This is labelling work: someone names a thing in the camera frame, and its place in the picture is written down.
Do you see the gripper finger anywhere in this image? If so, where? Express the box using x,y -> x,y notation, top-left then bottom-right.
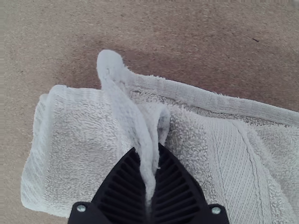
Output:
150,142 -> 231,224
67,147 -> 148,224

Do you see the pale towel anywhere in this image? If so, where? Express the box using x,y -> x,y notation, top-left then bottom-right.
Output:
20,49 -> 299,224

